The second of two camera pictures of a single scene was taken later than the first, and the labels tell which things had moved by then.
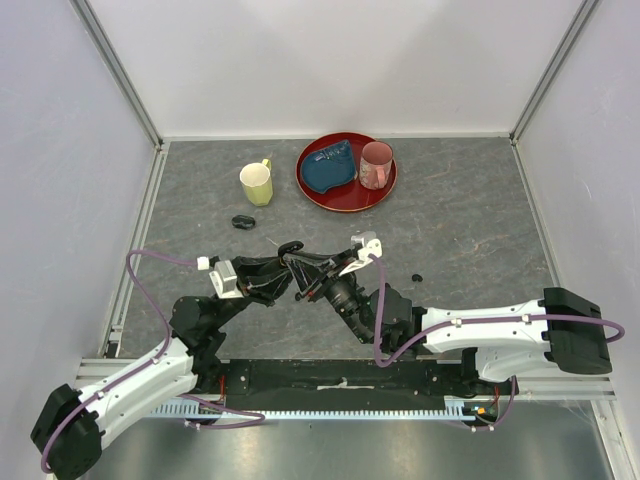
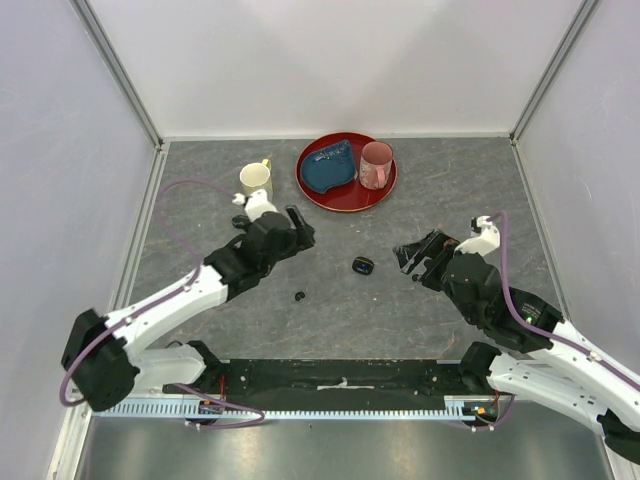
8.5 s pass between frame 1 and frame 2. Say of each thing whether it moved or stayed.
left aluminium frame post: stayed
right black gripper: moved
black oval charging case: stayed
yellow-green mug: stayed
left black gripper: moved
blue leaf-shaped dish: stayed
